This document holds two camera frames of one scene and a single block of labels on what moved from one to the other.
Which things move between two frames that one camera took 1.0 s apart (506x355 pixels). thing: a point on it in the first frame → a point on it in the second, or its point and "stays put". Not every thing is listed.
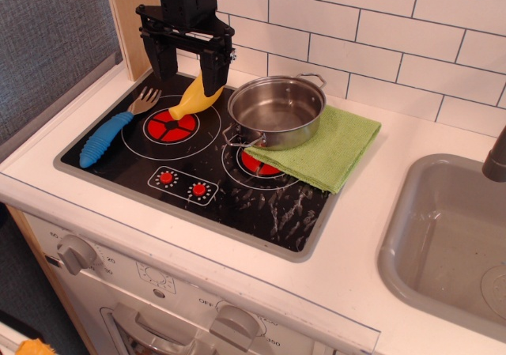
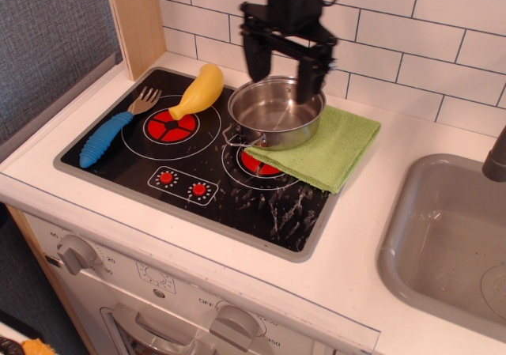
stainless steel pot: x=285 y=110 stays put
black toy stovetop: x=186 y=164 stays put
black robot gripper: x=186 y=18 → x=292 y=21
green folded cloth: x=324 y=161 stays put
